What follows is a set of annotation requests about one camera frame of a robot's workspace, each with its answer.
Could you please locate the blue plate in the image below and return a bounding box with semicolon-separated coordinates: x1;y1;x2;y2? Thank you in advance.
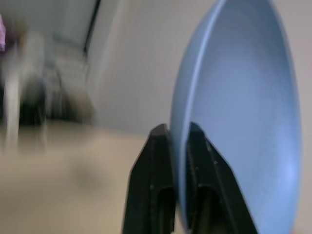
170;0;303;234

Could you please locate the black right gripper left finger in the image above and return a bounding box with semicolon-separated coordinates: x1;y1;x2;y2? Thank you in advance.
121;123;181;234

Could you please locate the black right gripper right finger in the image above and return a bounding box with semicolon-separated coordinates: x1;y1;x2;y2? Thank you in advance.
186;121;258;234

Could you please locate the pink plate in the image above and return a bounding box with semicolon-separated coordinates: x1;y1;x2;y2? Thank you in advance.
0;15;6;52

